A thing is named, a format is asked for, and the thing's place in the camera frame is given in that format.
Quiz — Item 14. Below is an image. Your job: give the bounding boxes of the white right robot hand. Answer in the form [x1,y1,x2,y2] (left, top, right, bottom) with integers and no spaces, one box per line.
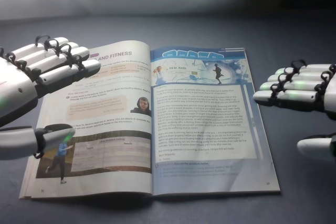
[253,59,336,162]

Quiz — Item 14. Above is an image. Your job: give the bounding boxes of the illustrated textbook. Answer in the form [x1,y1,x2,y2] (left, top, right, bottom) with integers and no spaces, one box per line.
[18,39,281,200]

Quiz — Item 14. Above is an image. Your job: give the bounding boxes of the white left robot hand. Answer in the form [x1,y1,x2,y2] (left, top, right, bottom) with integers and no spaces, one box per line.
[0,35,102,161]

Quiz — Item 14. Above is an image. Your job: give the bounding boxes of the grey table cloth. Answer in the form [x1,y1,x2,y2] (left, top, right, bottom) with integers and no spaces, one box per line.
[0,15,336,224]

